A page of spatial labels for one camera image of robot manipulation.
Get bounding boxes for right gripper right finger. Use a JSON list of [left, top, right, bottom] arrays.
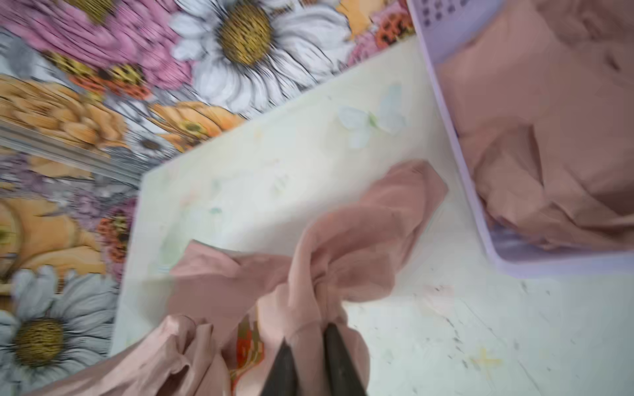
[[324, 323, 367, 396]]

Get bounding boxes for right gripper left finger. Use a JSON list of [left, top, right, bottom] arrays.
[[260, 340, 298, 396]]

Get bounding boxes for pink printed t-shirt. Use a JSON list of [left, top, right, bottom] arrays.
[[39, 160, 447, 395]]

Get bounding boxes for lavender plastic laundry basket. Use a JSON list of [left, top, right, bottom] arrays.
[[410, 1, 633, 278]]

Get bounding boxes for pink garment in basket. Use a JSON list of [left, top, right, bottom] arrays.
[[437, 1, 633, 250]]

